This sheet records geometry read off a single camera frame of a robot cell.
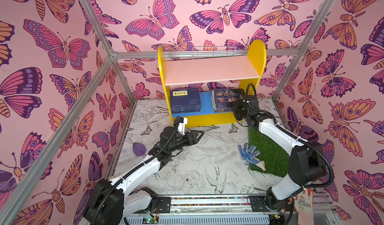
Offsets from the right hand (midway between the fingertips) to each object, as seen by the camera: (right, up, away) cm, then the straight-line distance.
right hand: (230, 102), depth 88 cm
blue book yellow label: (-32, -3, +2) cm, 32 cm away
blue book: (-27, +1, +5) cm, 27 cm away
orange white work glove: (+32, -50, -16) cm, 62 cm away
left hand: (-17, -16, -13) cm, 27 cm away
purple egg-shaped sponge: (-57, -30, +9) cm, 65 cm away
